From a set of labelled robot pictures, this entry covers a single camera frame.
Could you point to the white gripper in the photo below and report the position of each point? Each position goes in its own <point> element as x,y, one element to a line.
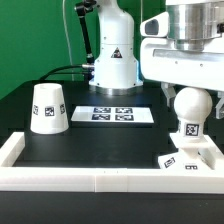
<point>160,61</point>

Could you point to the white lamp bulb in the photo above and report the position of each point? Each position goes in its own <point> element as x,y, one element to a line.
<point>192,107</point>

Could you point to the white lamp base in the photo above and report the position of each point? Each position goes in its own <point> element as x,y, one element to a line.
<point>193,153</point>

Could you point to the white lamp shade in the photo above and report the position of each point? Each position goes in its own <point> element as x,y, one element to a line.
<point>48,109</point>

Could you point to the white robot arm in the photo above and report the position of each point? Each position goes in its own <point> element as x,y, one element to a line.
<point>184,45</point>

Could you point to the white marker plate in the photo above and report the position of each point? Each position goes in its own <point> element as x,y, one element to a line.
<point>112,114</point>

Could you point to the white U-shaped table fence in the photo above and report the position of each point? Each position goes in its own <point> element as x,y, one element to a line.
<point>14,178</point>

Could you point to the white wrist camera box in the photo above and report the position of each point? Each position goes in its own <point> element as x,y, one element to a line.
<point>156,26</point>

